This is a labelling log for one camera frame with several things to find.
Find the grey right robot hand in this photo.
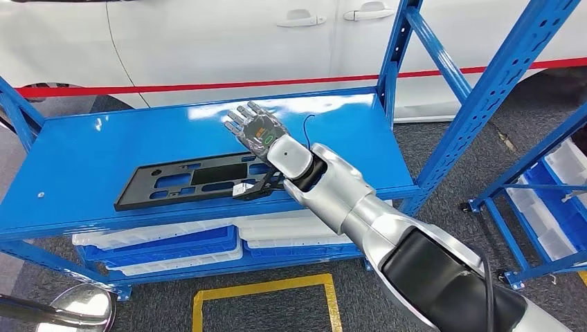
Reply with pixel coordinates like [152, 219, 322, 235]
[223, 101, 291, 161]

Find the black plastic license plate frame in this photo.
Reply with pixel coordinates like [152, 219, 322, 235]
[114, 151, 287, 212]

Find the blue metal shelf rack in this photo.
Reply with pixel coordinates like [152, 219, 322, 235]
[0, 0, 581, 304]
[460, 102, 587, 292]

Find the translucent white plastic bin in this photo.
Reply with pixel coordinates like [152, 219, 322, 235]
[245, 233, 354, 250]
[105, 243, 243, 277]
[543, 137, 587, 189]
[231, 208, 354, 241]
[71, 219, 237, 251]
[504, 176, 579, 262]

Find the white car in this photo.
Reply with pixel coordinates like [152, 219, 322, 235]
[0, 0, 587, 125]

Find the thin black antenna wire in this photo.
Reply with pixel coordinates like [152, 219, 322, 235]
[301, 113, 317, 151]

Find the chrome stanchion post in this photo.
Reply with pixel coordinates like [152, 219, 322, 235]
[0, 283, 118, 332]

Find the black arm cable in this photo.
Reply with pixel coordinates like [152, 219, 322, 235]
[469, 245, 497, 332]

